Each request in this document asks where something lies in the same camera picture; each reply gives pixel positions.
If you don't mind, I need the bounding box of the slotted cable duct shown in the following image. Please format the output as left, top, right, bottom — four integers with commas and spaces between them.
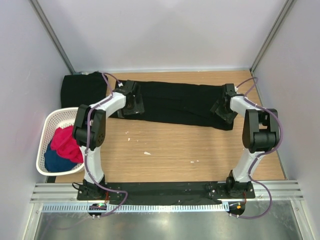
42, 202, 229, 213

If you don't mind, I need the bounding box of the frame post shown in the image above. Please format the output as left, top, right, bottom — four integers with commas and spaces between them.
29, 0, 76, 74
250, 0, 297, 75

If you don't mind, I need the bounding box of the right frame post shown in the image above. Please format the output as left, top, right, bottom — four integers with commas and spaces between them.
250, 0, 297, 75

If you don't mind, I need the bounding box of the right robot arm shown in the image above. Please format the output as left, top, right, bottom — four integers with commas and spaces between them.
209, 83, 281, 200

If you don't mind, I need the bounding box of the pink t shirt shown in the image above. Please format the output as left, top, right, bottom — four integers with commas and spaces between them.
50, 125, 84, 164

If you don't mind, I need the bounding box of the white plastic laundry basket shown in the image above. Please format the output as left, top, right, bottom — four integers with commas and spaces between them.
35, 107, 85, 176

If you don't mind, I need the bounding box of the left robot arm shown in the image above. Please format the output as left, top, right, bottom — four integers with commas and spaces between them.
72, 80, 145, 200

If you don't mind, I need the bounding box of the aluminium rail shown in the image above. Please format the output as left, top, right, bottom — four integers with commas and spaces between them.
30, 180, 304, 203

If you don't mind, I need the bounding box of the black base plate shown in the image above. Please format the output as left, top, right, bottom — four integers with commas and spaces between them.
72, 181, 256, 206

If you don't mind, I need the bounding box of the left frame post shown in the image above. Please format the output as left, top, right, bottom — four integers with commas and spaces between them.
29, 0, 76, 74

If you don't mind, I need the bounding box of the black t shirt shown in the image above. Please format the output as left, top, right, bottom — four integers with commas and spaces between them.
125, 81, 234, 131
60, 71, 107, 109

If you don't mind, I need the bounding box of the folded black t shirt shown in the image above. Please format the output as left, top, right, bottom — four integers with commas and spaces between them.
60, 71, 107, 109

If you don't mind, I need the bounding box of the blue t shirt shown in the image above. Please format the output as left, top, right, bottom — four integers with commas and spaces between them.
44, 141, 77, 173

